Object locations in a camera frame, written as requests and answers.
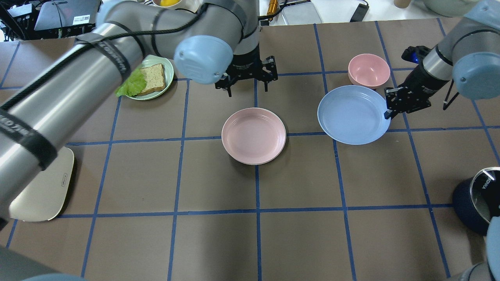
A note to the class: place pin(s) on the glass pot lid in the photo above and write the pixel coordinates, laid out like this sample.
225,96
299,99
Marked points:
485,193

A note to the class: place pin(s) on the steel mixing bowl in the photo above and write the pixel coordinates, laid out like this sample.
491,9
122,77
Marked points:
450,8

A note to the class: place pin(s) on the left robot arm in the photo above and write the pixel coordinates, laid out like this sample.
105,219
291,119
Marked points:
38,121

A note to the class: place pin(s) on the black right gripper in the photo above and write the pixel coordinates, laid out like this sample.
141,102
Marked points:
420,82

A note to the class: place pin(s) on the green plate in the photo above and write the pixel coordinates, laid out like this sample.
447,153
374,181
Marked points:
168,76

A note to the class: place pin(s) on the black power adapter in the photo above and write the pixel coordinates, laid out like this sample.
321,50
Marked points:
359,13

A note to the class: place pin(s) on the white toaster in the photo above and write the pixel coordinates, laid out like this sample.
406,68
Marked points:
44,197

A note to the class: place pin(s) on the dark blue saucepan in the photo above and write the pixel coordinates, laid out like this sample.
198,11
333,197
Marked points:
463,206

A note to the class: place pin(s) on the bread slice on plate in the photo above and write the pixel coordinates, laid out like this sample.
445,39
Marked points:
155,79

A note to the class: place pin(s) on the blue plate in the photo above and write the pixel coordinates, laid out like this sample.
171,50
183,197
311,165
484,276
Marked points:
353,115

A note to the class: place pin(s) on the pink bowl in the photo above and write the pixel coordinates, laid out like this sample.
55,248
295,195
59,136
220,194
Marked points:
368,70

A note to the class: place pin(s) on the cardboard tube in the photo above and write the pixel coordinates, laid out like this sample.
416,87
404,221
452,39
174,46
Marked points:
401,4

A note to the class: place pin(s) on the kitchen scale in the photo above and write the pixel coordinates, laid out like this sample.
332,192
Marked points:
299,12

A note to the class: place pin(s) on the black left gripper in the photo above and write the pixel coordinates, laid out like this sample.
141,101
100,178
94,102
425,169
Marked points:
247,62

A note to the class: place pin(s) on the green lettuce leaf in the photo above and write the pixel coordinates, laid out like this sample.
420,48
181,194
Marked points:
134,85

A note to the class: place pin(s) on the white fruit bowl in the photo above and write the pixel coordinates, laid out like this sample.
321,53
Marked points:
190,5

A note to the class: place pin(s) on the pink plate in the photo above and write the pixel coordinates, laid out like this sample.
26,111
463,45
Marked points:
253,136

